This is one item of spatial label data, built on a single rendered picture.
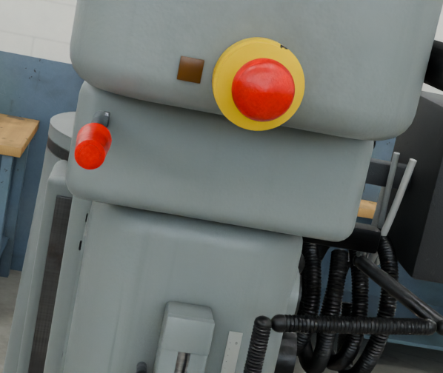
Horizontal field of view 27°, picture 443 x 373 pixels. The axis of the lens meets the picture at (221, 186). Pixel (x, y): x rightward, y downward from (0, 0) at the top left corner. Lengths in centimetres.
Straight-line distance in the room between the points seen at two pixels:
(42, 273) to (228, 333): 52
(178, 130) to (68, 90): 437
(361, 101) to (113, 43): 17
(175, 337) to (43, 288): 54
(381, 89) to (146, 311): 29
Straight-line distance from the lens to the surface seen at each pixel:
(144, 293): 80
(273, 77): 58
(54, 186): 125
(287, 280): 83
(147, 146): 73
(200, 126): 73
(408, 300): 84
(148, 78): 63
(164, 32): 62
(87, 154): 59
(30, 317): 131
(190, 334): 77
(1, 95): 514
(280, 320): 71
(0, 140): 443
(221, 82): 61
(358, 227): 91
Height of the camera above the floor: 183
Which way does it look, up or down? 13 degrees down
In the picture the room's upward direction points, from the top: 11 degrees clockwise
